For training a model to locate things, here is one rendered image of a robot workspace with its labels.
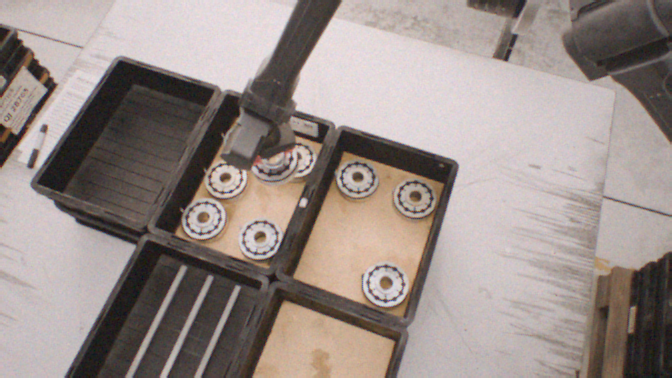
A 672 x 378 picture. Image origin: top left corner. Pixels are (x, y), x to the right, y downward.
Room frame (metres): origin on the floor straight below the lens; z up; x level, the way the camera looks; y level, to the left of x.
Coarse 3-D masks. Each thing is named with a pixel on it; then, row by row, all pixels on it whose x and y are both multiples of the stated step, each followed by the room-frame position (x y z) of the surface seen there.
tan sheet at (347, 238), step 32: (384, 192) 0.51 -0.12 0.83; (320, 224) 0.43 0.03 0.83; (352, 224) 0.43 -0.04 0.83; (384, 224) 0.43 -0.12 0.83; (416, 224) 0.43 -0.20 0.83; (320, 256) 0.35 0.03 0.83; (352, 256) 0.35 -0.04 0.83; (384, 256) 0.35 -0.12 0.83; (416, 256) 0.35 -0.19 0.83; (352, 288) 0.28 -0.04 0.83; (384, 288) 0.28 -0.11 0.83
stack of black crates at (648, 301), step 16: (640, 272) 0.48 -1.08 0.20; (656, 272) 0.45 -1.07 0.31; (640, 288) 0.43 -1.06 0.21; (656, 288) 0.40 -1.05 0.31; (640, 304) 0.37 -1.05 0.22; (656, 304) 0.35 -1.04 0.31; (640, 320) 0.31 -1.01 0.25; (656, 320) 0.30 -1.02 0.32; (640, 336) 0.26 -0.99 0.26; (656, 336) 0.24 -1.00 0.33; (624, 352) 0.22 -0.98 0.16; (640, 352) 0.21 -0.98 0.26; (656, 352) 0.19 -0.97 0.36; (624, 368) 0.17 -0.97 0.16; (640, 368) 0.16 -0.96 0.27; (656, 368) 0.15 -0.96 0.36
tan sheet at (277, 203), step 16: (320, 144) 0.65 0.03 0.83; (272, 160) 0.60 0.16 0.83; (256, 192) 0.51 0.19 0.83; (272, 192) 0.51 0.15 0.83; (288, 192) 0.51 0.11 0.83; (224, 208) 0.47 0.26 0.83; (240, 208) 0.47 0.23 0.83; (256, 208) 0.47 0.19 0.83; (272, 208) 0.47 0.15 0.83; (288, 208) 0.47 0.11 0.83; (240, 224) 0.43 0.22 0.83; (192, 240) 0.39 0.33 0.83; (224, 240) 0.39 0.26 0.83; (256, 240) 0.39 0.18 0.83; (240, 256) 0.35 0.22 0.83
